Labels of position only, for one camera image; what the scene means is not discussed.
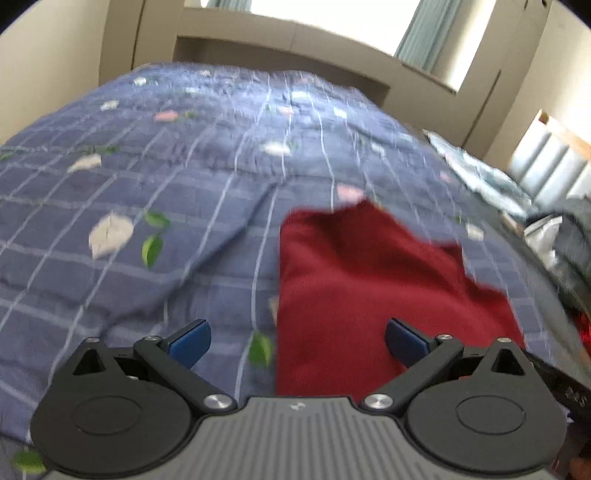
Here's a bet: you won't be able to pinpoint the padded grey headboard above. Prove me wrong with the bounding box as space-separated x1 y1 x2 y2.
508 110 591 210

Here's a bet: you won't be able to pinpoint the light blue patterned cloth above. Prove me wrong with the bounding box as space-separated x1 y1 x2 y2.
424 130 539 220

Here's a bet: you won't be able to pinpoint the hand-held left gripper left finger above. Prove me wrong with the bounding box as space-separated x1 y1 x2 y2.
69 318 237 412

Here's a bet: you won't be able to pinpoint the white cloth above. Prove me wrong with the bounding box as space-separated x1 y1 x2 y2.
524 216 563 271

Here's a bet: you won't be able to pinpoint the dark red shirt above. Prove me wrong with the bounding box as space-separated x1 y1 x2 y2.
274 199 527 398

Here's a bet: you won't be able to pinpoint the beige window ledge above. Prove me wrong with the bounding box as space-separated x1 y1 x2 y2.
175 7 458 95

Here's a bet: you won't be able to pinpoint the blue checked floral bedspread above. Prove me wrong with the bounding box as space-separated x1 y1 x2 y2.
0 62 571 480

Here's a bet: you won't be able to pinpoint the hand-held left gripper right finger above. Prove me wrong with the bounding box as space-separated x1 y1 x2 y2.
360 318 539 412

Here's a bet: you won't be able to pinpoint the teal curtain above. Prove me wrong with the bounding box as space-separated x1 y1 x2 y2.
205 0 254 12
394 0 468 75

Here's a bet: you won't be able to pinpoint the dark grey cloth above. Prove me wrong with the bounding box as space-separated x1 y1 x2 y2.
551 198 591 301

